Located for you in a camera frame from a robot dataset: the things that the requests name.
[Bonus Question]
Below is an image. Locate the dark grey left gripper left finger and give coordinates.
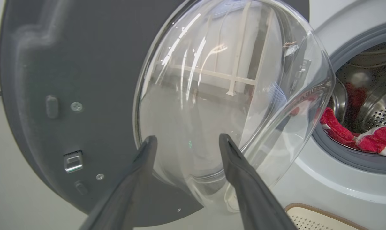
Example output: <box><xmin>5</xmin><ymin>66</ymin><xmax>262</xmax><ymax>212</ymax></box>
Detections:
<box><xmin>79</xmin><ymin>135</ymin><xmax>158</xmax><ymax>230</ymax></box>

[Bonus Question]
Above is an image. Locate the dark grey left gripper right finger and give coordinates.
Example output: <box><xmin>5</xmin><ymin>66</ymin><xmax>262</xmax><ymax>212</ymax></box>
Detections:
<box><xmin>218</xmin><ymin>133</ymin><xmax>297</xmax><ymax>230</ymax></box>

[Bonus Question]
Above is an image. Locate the red mesh garment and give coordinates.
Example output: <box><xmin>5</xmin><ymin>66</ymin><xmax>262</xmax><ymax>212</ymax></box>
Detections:
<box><xmin>320</xmin><ymin>107</ymin><xmax>357</xmax><ymax>149</ymax></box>

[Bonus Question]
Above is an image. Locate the black round glass washer door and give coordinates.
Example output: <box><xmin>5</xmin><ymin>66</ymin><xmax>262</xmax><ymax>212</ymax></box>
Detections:
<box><xmin>0</xmin><ymin>0</ymin><xmax>337</xmax><ymax>228</ymax></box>

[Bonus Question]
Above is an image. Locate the cream perforated laundry basket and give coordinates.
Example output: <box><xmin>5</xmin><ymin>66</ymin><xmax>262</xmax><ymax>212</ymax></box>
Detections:
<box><xmin>285</xmin><ymin>203</ymin><xmax>369</xmax><ymax>230</ymax></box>

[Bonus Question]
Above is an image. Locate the white front-load washing machine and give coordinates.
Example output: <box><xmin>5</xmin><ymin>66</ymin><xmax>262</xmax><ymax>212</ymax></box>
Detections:
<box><xmin>269</xmin><ymin>0</ymin><xmax>386</xmax><ymax>230</ymax></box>

